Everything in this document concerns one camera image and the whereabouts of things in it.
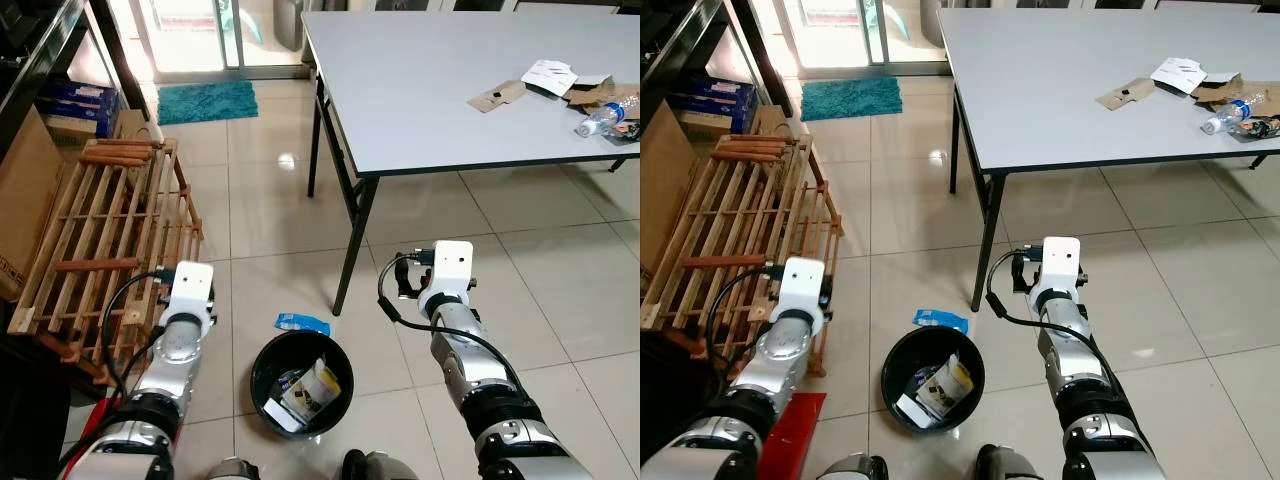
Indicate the teal floor mat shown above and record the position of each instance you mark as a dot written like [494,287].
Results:
[850,98]
[205,102]

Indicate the flat brown cardboard piece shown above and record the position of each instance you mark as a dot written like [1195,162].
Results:
[497,96]
[1127,94]

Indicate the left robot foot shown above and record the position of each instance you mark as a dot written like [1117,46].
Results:
[855,470]
[232,470]

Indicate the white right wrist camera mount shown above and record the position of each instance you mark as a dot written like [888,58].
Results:
[450,265]
[1060,260]

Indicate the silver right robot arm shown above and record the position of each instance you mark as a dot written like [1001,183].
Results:
[1070,335]
[465,345]

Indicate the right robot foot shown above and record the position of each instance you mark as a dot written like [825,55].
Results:
[380,468]
[1010,465]

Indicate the blue plastic wrapper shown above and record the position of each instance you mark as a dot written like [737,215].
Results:
[940,320]
[303,324]

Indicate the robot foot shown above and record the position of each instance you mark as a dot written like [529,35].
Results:
[1010,465]
[380,468]
[855,470]
[232,470]

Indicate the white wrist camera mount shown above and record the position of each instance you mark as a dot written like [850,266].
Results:
[1060,260]
[803,285]
[450,265]
[190,285]

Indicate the dark snack wrapper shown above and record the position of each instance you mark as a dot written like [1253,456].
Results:
[1262,127]
[628,132]

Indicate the black round rubbish bin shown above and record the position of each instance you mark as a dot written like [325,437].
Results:
[300,345]
[930,340]

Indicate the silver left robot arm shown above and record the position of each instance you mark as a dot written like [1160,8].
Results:
[170,345]
[785,350]

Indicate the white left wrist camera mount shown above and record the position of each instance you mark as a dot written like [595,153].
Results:
[803,285]
[190,285]

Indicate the wooden slatted shoe rack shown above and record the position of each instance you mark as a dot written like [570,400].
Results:
[740,200]
[100,200]

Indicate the sliding glass door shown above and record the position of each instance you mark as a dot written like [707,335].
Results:
[878,30]
[235,30]

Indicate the large brown cardboard box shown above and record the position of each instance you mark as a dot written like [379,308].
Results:
[28,200]
[665,190]

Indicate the grey round container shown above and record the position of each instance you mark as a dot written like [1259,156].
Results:
[930,20]
[288,25]

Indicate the blue printed box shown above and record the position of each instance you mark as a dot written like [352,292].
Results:
[715,100]
[80,98]

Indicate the clear plastic bottle blue label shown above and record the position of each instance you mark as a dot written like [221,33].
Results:
[600,120]
[1228,117]

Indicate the black glossy desk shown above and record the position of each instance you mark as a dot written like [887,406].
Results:
[30,50]
[670,40]

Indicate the torn brown cardboard box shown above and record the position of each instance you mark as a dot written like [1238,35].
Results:
[1222,90]
[592,92]

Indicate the white printed drink carton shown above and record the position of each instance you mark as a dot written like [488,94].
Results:
[950,385]
[318,388]

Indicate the grey table with black legs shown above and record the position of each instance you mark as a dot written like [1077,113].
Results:
[1060,90]
[430,90]

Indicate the small brown cardboard box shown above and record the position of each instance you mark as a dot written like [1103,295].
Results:
[770,120]
[130,125]

